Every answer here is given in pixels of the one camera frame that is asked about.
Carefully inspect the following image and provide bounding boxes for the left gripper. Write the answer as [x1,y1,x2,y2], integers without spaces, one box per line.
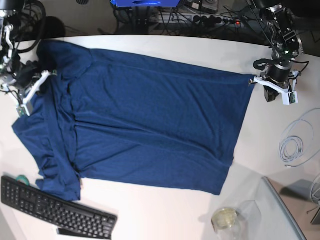
[248,63,300,106]

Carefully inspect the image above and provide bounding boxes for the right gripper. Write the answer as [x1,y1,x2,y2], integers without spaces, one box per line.
[0,61,57,117]

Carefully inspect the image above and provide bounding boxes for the blue long-sleeve t-shirt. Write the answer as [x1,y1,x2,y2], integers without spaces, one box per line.
[12,41,254,201]

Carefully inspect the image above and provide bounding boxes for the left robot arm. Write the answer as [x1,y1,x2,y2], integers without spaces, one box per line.
[249,0,303,106]

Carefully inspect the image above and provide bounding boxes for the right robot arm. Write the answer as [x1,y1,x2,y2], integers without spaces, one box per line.
[0,0,57,117]

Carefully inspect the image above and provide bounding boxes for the green tape roll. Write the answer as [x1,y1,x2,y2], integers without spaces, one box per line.
[15,175,30,186]

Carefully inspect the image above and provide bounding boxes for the blue box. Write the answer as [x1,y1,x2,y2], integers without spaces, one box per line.
[110,0,187,8]

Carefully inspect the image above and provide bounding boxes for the white power strip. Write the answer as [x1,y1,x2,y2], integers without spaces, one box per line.
[150,12,246,28]

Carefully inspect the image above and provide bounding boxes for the clear glass jar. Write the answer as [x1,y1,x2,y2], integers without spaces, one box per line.
[211,200,262,240]

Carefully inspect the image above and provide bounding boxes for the black computer keyboard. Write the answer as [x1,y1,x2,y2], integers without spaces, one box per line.
[0,176,118,240]

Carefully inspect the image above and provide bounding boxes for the coiled white cable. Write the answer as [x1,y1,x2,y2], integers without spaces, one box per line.
[278,107,320,169]

